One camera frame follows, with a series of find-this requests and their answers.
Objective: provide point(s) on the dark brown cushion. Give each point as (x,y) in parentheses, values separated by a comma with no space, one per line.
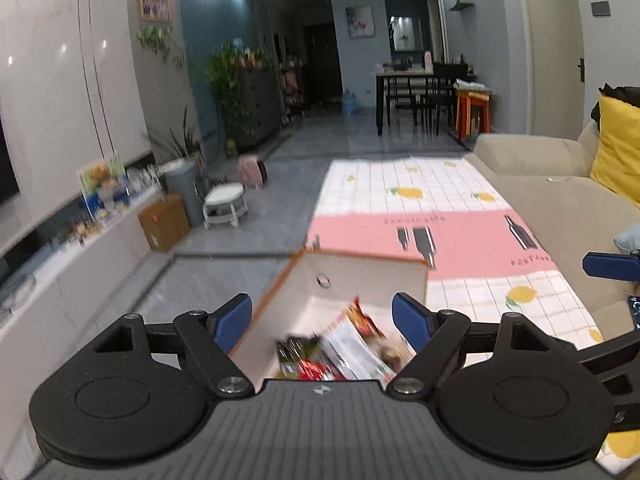
(615,91)

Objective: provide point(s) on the orange storage box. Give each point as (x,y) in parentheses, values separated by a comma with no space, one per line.
(370,270)

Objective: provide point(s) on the orange stool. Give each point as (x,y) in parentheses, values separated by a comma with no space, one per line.
(472,102)

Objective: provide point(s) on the clear packet of dark plums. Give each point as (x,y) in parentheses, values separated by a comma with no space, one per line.
(395,352)

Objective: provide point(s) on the grey plant pot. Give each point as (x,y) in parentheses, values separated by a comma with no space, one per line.
(180,185)

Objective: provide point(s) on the cluttered shoe rack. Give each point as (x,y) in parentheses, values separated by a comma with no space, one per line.
(292,95)

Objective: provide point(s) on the lemon print tablecloth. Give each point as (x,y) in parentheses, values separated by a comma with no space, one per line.
(475,240)

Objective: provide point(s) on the yellow cushion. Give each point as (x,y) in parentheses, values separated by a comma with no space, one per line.
(620,150)

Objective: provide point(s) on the small red snack packet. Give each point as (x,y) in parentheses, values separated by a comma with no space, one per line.
(312,370)

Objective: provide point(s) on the small wall shelf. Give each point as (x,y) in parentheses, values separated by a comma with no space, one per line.
(462,6)

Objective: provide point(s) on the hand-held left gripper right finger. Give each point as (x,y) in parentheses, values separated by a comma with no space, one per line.
(410,320)

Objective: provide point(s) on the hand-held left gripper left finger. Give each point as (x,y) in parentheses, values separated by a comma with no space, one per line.
(235,317)

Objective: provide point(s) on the stack of papers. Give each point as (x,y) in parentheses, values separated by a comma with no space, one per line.
(472,86)

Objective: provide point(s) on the pink bag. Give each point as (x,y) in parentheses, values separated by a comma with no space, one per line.
(250,170)

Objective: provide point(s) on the hanging wall plant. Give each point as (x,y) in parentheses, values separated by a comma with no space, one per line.
(160,42)

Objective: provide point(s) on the dark drawer cabinet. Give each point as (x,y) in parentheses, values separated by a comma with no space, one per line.
(260,105)

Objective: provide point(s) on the blue water jug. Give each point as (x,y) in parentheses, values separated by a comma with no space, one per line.
(349,105)

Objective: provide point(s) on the trailing green plant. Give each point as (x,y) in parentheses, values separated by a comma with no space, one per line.
(225,80)

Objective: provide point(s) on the brown cardboard carton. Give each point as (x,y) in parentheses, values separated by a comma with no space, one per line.
(162,222)

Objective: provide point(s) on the pink bottle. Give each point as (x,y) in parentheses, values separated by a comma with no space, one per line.
(427,60)

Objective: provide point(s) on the long-leaf potted plant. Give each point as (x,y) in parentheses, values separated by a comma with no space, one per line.
(187,142)

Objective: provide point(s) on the light switch panel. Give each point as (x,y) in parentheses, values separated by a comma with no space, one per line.
(600,8)

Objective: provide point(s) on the framed wall photo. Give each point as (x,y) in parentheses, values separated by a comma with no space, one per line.
(153,4)

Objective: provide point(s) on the beige sofa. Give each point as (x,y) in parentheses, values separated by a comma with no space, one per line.
(550,200)

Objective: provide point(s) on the black television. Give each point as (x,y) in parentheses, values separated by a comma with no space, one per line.
(6,170)

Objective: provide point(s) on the clutter of small trinkets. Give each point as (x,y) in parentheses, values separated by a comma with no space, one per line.
(82,227)

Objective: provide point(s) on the wall mirror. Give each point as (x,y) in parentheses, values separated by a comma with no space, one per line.
(405,32)

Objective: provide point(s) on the black dining chair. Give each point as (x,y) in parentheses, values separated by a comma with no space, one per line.
(450,80)

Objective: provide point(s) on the long white snack packet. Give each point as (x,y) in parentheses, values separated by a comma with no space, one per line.
(350,350)

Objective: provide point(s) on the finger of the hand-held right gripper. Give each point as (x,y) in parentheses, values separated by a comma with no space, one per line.
(622,360)
(605,265)

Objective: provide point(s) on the teddy bear picture card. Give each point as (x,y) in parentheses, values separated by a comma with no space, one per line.
(100,175)

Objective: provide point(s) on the dark dining table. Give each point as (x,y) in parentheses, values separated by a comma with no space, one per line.
(400,74)

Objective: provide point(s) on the white round stool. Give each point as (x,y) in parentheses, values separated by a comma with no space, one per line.
(222,194)

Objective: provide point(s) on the flower wall picture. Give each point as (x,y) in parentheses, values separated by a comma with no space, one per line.
(360,22)

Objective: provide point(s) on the dark green snack packet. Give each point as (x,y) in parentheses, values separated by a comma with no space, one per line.
(295,352)

